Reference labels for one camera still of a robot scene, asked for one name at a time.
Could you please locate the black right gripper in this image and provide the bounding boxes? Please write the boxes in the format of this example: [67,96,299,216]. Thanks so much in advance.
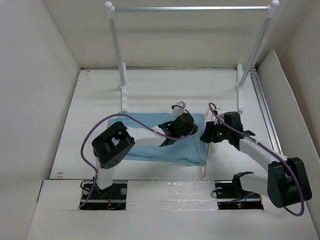
[199,120,231,143]

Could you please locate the light blue trousers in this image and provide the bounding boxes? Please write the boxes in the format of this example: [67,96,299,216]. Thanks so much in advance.
[106,112,208,167]

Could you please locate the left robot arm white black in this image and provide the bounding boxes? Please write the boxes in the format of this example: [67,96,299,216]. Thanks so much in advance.
[91,112,198,199]

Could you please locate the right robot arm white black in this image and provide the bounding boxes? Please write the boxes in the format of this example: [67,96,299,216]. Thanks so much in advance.
[200,109,312,209]

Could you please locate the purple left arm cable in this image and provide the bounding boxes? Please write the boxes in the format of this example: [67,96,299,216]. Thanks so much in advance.
[79,113,195,210]

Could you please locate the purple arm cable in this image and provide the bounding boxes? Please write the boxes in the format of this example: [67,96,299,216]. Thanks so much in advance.
[208,101,306,216]
[79,113,195,210]

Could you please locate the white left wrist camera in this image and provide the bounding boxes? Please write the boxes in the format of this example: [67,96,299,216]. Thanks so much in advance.
[171,101,187,118]

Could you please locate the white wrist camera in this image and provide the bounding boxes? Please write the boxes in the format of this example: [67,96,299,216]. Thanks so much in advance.
[213,108,225,124]
[171,101,187,118]

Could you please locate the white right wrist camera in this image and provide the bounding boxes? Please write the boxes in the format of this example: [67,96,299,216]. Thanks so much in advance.
[213,108,225,124]

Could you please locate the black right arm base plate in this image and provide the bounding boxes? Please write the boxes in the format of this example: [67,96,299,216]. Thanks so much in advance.
[211,180,264,211]

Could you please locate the aluminium rail right side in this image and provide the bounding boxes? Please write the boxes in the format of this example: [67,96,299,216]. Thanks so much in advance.
[250,67,283,154]

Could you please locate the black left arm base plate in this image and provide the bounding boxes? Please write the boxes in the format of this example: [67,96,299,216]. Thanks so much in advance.
[79,180,128,211]

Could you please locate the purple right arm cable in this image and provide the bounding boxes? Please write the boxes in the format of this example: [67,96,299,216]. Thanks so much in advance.
[208,101,306,216]

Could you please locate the white clothes rack with rail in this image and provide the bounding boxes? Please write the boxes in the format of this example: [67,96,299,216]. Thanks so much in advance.
[104,0,280,113]

